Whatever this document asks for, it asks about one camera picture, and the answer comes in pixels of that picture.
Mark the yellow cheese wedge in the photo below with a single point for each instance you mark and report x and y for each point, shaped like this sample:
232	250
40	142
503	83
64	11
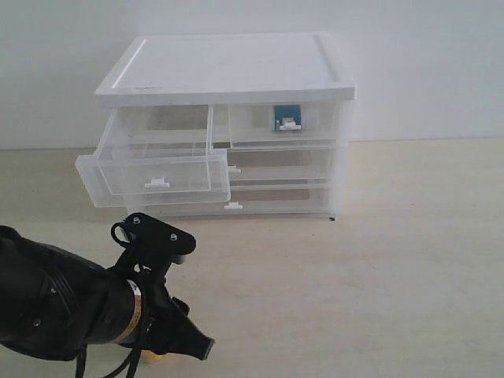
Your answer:
151	357

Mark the teal bottle with white cap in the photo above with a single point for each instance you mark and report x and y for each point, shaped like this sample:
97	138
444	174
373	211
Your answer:
287	118

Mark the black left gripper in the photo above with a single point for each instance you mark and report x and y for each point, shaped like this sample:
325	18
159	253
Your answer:
140	313

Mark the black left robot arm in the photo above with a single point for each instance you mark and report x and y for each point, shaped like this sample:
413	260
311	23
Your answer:
54	303

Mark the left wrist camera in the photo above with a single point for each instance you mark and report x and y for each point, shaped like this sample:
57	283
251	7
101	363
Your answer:
150	244

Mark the white plastic drawer cabinet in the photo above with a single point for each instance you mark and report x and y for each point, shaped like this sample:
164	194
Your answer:
209	70

